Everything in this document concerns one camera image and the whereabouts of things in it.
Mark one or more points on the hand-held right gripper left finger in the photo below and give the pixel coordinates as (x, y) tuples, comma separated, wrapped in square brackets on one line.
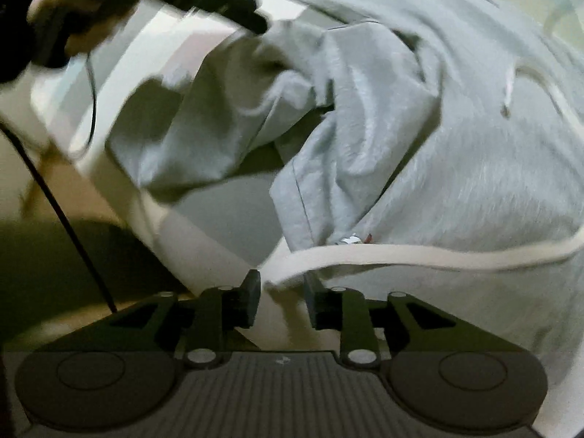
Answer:
[(248, 299)]

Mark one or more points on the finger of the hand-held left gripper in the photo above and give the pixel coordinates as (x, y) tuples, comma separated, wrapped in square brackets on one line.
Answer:
[(242, 11)]

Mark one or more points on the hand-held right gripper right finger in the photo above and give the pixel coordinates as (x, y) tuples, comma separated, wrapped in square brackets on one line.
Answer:
[(315, 305)]

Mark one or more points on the grey sweatpants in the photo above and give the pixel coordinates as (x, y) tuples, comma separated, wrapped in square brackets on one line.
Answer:
[(433, 146)]

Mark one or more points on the person's left hand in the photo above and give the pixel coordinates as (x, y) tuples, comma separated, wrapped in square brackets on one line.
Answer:
[(59, 2)]

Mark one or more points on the patchwork floral bed sheet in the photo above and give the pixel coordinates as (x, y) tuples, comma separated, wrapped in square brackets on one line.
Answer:
[(219, 219)]

